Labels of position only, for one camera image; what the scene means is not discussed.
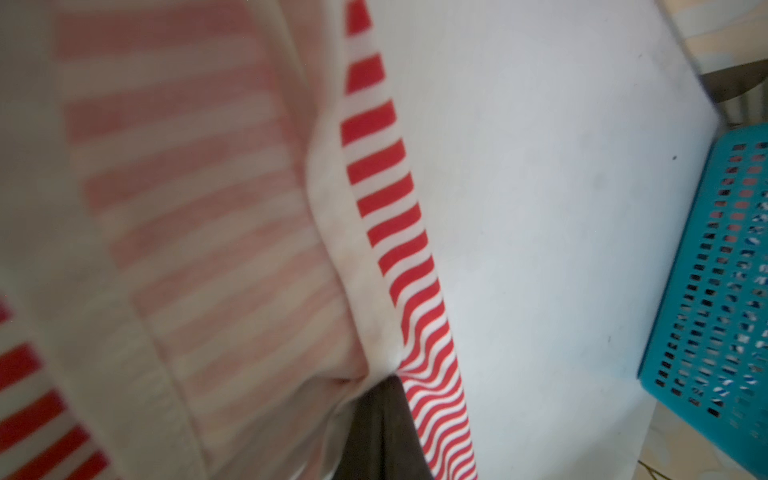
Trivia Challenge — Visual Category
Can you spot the teal plastic basket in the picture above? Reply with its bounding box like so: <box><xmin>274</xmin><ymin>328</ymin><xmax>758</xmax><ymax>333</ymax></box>
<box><xmin>638</xmin><ymin>124</ymin><xmax>767</xmax><ymax>479</ymax></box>

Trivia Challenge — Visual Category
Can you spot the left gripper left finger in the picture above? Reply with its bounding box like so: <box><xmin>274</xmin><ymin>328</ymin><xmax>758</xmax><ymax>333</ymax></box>
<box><xmin>333</xmin><ymin>381</ymin><xmax>387</xmax><ymax>480</ymax></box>

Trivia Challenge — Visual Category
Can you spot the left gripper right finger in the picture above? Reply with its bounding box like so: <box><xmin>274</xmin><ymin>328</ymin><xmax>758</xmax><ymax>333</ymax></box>
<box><xmin>386</xmin><ymin>377</ymin><xmax>434</xmax><ymax>480</ymax></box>

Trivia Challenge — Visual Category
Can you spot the red white striped tank top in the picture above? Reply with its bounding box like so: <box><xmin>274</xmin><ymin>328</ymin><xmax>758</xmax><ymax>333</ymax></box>
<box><xmin>1</xmin><ymin>1</ymin><xmax>477</xmax><ymax>479</ymax></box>

